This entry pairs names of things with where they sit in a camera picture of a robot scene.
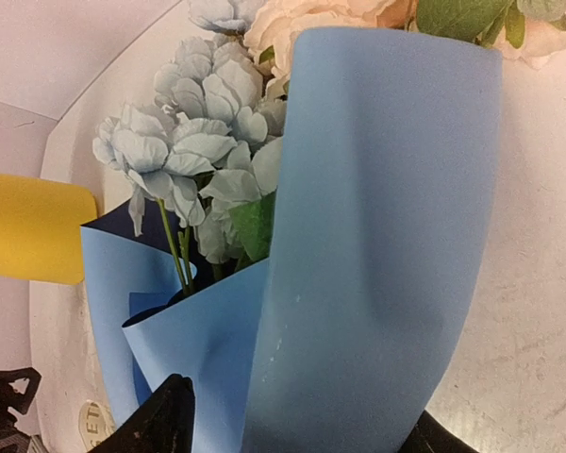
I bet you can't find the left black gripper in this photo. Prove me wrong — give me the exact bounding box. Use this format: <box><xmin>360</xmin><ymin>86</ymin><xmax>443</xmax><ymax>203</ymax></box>
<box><xmin>0</xmin><ymin>367</ymin><xmax>42</xmax><ymax>452</ymax></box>

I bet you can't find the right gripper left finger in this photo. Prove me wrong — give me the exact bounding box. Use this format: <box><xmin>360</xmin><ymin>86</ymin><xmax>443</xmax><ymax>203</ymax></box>
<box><xmin>92</xmin><ymin>374</ymin><xmax>195</xmax><ymax>453</ymax></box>

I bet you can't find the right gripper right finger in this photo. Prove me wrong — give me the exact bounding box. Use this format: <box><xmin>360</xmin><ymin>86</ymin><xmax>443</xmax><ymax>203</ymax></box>
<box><xmin>400</xmin><ymin>411</ymin><xmax>476</xmax><ymax>453</ymax></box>

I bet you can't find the cream printed ribbon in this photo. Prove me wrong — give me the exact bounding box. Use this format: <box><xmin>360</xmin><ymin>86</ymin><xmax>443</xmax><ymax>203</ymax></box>
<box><xmin>78</xmin><ymin>400</ymin><xmax>117</xmax><ymax>451</ymax></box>

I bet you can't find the yellow plastic vase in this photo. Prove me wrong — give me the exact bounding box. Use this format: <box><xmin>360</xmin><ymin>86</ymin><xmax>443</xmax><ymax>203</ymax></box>
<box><xmin>0</xmin><ymin>174</ymin><xmax>97</xmax><ymax>285</ymax></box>

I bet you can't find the artificial flower bunch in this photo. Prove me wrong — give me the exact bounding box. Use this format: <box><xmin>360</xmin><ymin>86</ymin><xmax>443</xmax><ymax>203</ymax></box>
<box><xmin>92</xmin><ymin>1</ymin><xmax>566</xmax><ymax>295</ymax></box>

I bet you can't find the blue wrapping paper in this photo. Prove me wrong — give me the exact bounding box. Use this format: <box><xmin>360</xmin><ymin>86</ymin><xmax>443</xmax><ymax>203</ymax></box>
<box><xmin>81</xmin><ymin>28</ymin><xmax>501</xmax><ymax>452</ymax></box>

